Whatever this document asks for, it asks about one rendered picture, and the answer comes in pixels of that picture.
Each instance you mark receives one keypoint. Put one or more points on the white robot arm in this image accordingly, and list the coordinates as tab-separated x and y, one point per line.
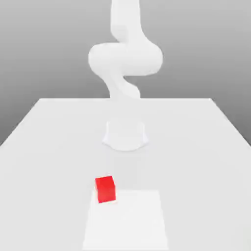
125	58

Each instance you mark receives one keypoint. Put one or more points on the small red cube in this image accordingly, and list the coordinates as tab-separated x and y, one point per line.
105	189

